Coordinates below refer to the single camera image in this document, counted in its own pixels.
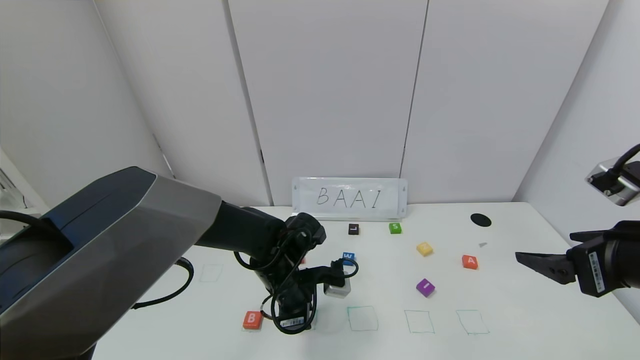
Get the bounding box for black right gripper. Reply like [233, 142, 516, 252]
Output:
[514, 220, 640, 298]

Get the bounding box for white BAAI sign board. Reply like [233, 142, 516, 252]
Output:
[292, 177, 408, 222]

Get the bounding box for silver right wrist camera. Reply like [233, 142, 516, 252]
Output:
[586, 157, 640, 207]

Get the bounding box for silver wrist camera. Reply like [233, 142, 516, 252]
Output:
[586, 157, 640, 207]
[324, 279, 352, 299]

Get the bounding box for thin black wrist cables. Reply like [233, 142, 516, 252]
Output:
[234, 230, 359, 322]

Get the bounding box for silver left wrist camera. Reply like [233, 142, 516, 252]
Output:
[324, 279, 352, 299]

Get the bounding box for thick black arm hose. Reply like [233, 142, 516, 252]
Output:
[132, 257, 195, 310]

